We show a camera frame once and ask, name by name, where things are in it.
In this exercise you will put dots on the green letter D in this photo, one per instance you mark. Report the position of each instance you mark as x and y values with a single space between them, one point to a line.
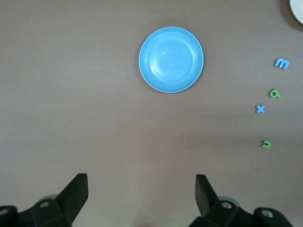
274 93

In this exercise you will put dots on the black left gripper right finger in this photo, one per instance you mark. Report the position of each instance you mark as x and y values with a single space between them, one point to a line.
208 203

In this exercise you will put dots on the blue plate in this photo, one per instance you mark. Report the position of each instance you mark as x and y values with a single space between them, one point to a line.
171 60

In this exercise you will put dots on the blue lowercase letter x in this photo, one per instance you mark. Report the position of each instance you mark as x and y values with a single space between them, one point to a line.
260 108

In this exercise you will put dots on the green lowercase letter u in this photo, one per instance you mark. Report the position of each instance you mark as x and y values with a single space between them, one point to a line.
266 144

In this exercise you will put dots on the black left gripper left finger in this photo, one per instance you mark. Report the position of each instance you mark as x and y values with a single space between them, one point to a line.
71 201

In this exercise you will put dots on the beige plate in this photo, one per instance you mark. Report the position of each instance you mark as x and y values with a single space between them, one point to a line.
297 9

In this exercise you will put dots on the blue lowercase letter m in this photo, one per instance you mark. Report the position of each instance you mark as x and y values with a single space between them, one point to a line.
282 63

